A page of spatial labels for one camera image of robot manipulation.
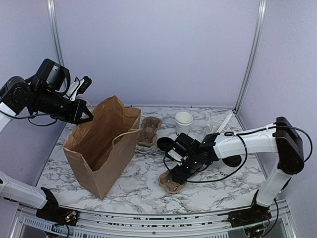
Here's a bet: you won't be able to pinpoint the white plastic stirrers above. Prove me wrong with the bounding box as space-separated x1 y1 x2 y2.
208 113 233 131

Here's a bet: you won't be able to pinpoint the right aluminium corner post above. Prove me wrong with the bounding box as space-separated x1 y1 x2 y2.
234 0 267 114

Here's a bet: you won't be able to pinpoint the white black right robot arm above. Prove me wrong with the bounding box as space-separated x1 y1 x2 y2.
166 117 305 222

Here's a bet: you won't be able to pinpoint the white paper coffee cup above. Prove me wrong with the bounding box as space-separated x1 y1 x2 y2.
218 160 239 177

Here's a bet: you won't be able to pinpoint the white utensil holder cup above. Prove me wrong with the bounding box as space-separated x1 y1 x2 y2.
205 121 225 134

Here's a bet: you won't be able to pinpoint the brown paper takeout bag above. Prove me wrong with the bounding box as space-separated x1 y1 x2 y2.
63 96 141 199

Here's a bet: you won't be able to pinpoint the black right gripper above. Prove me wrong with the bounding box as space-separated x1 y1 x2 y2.
170 154 202 184

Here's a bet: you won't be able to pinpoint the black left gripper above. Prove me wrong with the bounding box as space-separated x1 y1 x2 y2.
31 87 93 123

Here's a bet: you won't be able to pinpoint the brown cardboard cup carrier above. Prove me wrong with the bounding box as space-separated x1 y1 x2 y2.
137 117 162 148

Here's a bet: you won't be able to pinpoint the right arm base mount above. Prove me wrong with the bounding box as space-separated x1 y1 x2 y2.
228 193 272 228

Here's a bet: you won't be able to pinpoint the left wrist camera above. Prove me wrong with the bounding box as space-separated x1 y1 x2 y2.
65 76 92 101

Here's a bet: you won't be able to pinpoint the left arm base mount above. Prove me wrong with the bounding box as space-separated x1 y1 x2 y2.
36 187 79 226

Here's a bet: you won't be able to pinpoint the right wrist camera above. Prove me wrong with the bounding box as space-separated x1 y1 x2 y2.
165 133 201 166

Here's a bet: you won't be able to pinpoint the black plastic cup lid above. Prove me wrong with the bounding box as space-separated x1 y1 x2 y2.
222 155 242 168

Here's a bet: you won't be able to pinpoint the left aluminium corner post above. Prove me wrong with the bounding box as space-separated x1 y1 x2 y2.
47 0 64 66

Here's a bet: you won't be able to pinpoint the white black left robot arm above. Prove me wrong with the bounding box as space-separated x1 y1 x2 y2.
0 59 94 221

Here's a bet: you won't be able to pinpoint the aluminium corner post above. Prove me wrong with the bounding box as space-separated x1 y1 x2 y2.
47 0 64 66
234 0 267 114

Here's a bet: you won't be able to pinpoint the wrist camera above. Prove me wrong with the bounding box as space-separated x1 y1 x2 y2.
65 76 92 101
165 133 201 166

